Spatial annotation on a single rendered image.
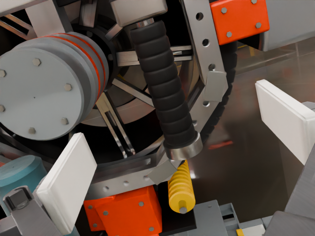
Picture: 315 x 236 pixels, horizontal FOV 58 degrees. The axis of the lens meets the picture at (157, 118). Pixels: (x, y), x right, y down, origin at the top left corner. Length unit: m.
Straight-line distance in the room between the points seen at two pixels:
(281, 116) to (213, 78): 0.36
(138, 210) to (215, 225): 0.41
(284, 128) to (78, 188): 0.12
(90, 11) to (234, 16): 0.28
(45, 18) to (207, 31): 0.27
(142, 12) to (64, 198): 0.18
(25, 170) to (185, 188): 0.33
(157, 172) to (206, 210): 0.49
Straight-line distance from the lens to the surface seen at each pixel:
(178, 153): 0.31
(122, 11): 0.28
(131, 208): 0.63
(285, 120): 0.17
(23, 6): 0.35
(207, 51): 0.51
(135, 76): 0.78
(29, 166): 0.51
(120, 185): 0.61
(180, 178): 0.67
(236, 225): 1.08
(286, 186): 1.46
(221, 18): 0.51
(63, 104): 0.40
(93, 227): 0.69
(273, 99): 0.17
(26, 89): 0.41
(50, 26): 0.54
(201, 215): 1.04
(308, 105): 0.17
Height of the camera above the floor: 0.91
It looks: 20 degrees down
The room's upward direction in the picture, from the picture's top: 19 degrees counter-clockwise
